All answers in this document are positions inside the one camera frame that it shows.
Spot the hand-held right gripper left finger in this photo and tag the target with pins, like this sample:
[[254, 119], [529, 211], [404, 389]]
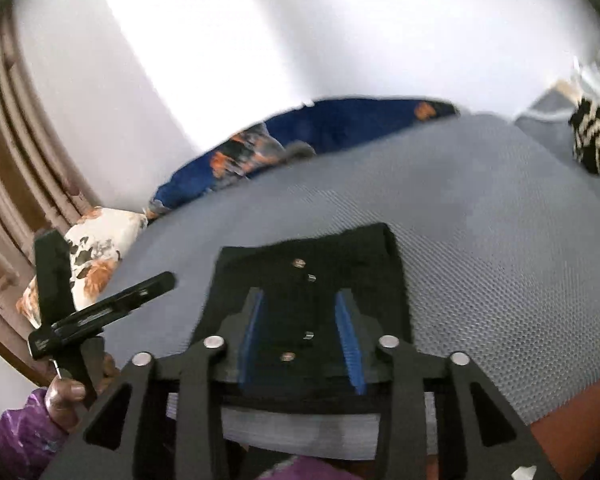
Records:
[[252, 340]]

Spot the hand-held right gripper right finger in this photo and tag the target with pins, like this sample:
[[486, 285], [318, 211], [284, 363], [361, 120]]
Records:
[[350, 345]]

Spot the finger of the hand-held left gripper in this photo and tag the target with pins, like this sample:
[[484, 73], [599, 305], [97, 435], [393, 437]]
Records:
[[140, 290], [52, 270]]

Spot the black pants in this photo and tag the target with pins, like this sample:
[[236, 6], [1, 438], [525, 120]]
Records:
[[305, 305]]

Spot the person's left forearm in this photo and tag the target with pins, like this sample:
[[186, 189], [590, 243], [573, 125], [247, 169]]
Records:
[[15, 440]]

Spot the person's left hand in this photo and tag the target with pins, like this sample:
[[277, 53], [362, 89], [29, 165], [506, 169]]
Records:
[[65, 400]]

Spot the white floral pillow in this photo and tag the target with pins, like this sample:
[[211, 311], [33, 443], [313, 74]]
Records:
[[105, 245]]

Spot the beige curtain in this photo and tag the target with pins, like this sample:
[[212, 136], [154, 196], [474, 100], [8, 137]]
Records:
[[10, 160]]

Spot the person's purple top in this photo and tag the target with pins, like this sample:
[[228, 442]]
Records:
[[305, 470]]

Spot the grey mesh bed mattress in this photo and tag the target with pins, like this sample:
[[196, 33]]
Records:
[[480, 235]]

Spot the white paper scrap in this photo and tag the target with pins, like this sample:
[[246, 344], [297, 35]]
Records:
[[523, 473]]

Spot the navy floral blanket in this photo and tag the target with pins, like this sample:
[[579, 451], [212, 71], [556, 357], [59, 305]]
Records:
[[330, 125]]

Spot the grey piped cushion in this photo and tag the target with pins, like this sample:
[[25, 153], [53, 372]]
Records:
[[545, 115]]

